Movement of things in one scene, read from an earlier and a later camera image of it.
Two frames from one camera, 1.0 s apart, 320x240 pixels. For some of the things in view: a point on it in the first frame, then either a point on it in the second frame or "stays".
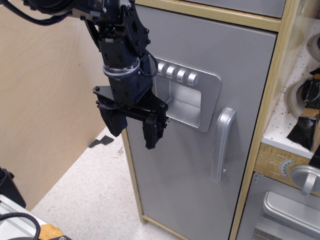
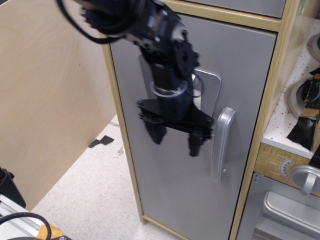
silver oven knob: x=306 y=179 stays
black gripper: x=133 y=96 → x=174 y=107
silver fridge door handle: x=225 y=119 stays
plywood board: x=49 y=115 stays
